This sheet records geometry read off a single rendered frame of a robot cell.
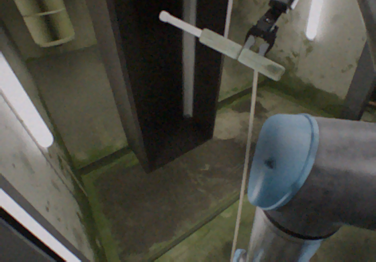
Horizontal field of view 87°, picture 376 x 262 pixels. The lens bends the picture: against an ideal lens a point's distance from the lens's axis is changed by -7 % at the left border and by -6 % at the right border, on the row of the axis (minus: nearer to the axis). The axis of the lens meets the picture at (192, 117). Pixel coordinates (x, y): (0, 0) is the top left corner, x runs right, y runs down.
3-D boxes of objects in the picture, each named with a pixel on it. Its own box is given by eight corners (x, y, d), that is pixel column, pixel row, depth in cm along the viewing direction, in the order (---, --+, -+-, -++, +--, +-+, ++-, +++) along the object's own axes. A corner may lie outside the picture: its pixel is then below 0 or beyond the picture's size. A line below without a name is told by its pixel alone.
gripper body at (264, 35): (270, 44, 76) (289, 13, 70) (270, 44, 68) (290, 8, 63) (252, 35, 77) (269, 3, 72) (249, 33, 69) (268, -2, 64)
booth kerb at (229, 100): (82, 177, 207) (77, 169, 199) (82, 176, 208) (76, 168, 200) (264, 86, 317) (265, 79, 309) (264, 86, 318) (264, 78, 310)
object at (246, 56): (284, 66, 84) (287, 69, 64) (278, 76, 86) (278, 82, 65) (184, 17, 93) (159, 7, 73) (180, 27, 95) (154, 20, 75)
